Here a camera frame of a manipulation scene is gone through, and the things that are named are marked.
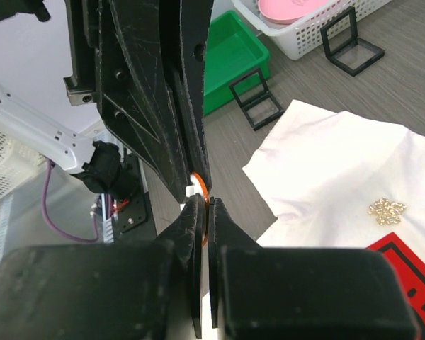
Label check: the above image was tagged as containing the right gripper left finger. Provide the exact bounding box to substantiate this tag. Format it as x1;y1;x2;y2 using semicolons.
0;196;202;339

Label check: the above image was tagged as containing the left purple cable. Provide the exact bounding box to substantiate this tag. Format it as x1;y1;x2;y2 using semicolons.
40;159;103;244

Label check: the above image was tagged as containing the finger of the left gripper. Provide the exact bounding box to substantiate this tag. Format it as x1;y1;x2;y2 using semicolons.
173;1;213;187
96;1;195;203

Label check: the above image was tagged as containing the pink plate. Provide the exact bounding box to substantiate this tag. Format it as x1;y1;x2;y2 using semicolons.
258;0;329;24

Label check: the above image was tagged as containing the gold flower brooch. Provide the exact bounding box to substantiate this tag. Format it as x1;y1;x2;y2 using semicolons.
368;197;407;225

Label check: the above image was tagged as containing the white printed t-shirt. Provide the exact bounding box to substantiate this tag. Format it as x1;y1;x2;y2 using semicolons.
244;101;425;337

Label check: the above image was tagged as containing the orange round brooch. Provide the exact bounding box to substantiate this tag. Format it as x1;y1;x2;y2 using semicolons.
185;172;210;247

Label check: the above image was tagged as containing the black box with orange brooch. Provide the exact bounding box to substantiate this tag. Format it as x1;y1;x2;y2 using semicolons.
320;6;385;77

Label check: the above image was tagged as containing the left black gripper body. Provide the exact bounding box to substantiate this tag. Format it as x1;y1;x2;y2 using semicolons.
64;0;99;106

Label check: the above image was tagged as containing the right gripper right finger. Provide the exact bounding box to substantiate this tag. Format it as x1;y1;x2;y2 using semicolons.
208;198;419;339

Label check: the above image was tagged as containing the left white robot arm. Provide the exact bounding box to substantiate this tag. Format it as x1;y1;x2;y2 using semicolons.
0;1;213;203

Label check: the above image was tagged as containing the white slotted cable duct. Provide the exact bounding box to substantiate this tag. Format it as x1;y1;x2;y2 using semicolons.
90;194;114;244

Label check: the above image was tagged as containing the white plastic basket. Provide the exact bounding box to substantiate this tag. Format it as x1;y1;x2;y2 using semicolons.
233;0;390;60

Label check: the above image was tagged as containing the green plastic tray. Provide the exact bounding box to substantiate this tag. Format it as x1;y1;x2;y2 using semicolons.
204;11;271;115

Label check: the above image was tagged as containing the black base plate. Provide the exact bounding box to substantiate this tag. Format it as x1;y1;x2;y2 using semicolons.
111;154;157;244

